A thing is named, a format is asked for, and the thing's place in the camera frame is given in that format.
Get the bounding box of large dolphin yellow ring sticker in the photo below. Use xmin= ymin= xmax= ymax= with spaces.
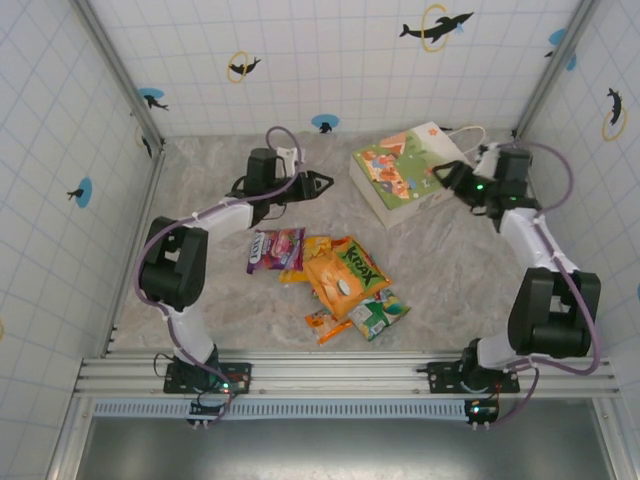
xmin=398 ymin=3 xmax=475 ymax=54

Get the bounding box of small dolphin yellow ring sticker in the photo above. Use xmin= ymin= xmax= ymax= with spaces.
xmin=134 ymin=124 xmax=154 ymax=160
xmin=227 ymin=49 xmax=263 ymax=84
xmin=601 ymin=87 xmax=629 ymax=142

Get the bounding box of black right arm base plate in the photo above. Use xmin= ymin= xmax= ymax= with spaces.
xmin=427 ymin=360 xmax=521 ymax=395

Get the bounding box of orange Krax chips bag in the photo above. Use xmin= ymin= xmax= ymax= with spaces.
xmin=303 ymin=236 xmax=394 ymax=321

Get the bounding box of dolphin blue circle sticker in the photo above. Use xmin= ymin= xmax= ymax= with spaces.
xmin=310 ymin=113 xmax=340 ymax=135
xmin=137 ymin=87 xmax=170 ymax=112
xmin=544 ymin=28 xmax=578 ymax=71
xmin=66 ymin=177 xmax=94 ymax=209

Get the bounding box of yellow snack bag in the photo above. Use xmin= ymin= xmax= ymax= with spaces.
xmin=277 ymin=235 xmax=334 ymax=285

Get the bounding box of green snack packet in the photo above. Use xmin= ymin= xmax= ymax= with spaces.
xmin=347 ymin=294 xmax=412 ymax=343

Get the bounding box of small orange snack packet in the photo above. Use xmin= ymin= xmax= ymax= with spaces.
xmin=304 ymin=307 xmax=354 ymax=347

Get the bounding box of aluminium corner post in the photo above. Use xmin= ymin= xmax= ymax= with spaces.
xmin=514 ymin=0 xmax=601 ymax=139
xmin=69 ymin=0 xmax=166 ymax=151

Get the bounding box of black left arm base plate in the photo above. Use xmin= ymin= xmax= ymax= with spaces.
xmin=163 ymin=360 xmax=253 ymax=396

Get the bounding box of aluminium rail frame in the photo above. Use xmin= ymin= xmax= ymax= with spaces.
xmin=73 ymin=349 xmax=617 ymax=399

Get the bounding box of illustrated white paper bag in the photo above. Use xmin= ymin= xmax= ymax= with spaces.
xmin=348 ymin=122 xmax=489 ymax=231

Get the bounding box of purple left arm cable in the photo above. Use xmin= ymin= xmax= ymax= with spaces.
xmin=133 ymin=125 xmax=306 ymax=426

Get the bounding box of white slotted cable duct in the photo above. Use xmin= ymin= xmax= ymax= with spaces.
xmin=92 ymin=398 xmax=474 ymax=420

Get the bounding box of aluminium side rail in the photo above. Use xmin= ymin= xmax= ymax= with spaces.
xmin=102 ymin=149 xmax=166 ymax=357

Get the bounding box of purple Fox's candy bag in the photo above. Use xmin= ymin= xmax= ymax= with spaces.
xmin=245 ymin=227 xmax=307 ymax=275

